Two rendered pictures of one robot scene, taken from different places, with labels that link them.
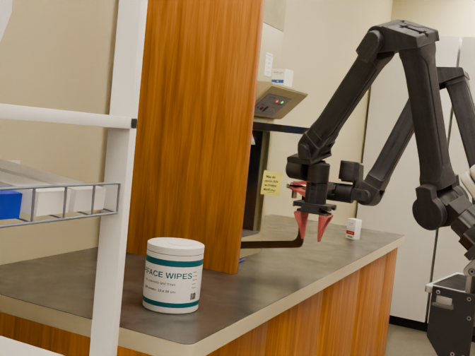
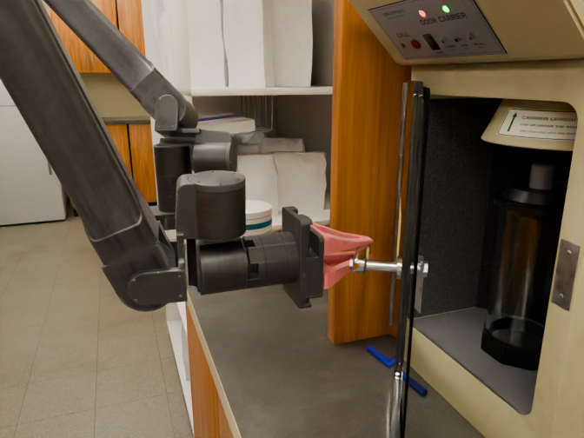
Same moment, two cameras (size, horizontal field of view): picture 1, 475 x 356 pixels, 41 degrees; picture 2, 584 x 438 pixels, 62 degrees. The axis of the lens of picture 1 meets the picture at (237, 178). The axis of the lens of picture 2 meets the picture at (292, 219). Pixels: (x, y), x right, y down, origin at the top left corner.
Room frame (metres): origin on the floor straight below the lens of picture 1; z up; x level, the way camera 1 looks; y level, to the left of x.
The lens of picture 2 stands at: (2.34, -0.63, 1.39)
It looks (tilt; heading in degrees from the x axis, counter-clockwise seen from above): 16 degrees down; 134
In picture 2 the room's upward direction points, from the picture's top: straight up
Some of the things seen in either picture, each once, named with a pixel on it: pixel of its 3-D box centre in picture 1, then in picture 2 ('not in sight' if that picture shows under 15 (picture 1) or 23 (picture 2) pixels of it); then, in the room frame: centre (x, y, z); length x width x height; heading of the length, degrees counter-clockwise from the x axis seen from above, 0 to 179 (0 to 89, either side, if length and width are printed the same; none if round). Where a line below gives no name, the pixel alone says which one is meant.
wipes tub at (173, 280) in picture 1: (173, 274); (246, 234); (1.44, 0.12, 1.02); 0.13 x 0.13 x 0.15
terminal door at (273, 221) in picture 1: (271, 186); (401, 243); (2.03, -0.11, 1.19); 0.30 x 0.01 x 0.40; 123
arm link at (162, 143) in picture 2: (317, 172); (176, 159); (1.67, -0.21, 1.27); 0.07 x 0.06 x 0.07; 39
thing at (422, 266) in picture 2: not in sight; (415, 283); (2.10, -0.19, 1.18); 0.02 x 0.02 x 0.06; 33
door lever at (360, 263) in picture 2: (295, 185); (376, 254); (2.04, -0.19, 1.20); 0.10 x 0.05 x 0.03; 123
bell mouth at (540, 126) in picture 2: not in sight; (559, 119); (2.14, 0.04, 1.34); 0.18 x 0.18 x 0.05
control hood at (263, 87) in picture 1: (273, 102); (451, 14); (2.06, -0.09, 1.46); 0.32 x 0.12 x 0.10; 154
